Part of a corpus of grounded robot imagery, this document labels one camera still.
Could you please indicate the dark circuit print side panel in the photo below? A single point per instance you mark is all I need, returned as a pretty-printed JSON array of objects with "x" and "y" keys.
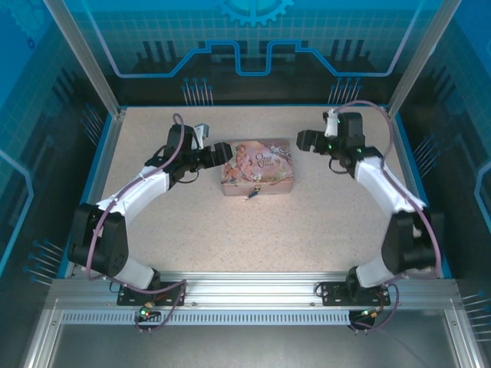
[
  {"x": 460, "y": 153},
  {"x": 34, "y": 153}
]

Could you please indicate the pink fairy print tin box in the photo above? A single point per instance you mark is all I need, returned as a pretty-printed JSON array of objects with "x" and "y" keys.
[{"x": 257, "y": 161}]

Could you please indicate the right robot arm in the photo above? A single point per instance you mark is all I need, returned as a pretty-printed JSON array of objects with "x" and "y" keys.
[{"x": 377, "y": 180}]

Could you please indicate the blue gear print panel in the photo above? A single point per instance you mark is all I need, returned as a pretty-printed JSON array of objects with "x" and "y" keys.
[{"x": 249, "y": 46}]

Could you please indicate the aluminium frame post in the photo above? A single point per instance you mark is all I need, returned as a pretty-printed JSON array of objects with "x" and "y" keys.
[
  {"x": 422, "y": 57},
  {"x": 87, "y": 57}
]

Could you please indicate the aluminium side rail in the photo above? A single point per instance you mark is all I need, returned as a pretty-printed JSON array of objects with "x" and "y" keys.
[
  {"x": 403, "y": 153},
  {"x": 106, "y": 165}
]

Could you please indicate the metal tray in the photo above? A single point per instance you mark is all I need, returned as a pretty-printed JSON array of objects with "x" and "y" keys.
[{"x": 249, "y": 349}]

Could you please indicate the blue table border strip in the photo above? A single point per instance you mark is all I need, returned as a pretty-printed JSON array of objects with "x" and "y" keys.
[
  {"x": 412, "y": 153},
  {"x": 94, "y": 165}
]

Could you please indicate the small metal key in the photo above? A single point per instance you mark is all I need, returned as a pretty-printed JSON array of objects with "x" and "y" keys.
[{"x": 246, "y": 197}]

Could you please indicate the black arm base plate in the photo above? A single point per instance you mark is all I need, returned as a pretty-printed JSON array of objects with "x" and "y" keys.
[
  {"x": 126, "y": 297},
  {"x": 331, "y": 295}
]

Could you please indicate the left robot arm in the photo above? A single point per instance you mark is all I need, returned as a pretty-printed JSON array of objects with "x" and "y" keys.
[{"x": 130, "y": 195}]

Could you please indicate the wide aluminium rail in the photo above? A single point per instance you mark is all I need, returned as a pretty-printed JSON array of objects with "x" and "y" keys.
[{"x": 249, "y": 287}]

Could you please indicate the small green lit connector board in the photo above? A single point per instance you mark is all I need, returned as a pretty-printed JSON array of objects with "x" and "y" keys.
[
  {"x": 145, "y": 311},
  {"x": 370, "y": 313}
]

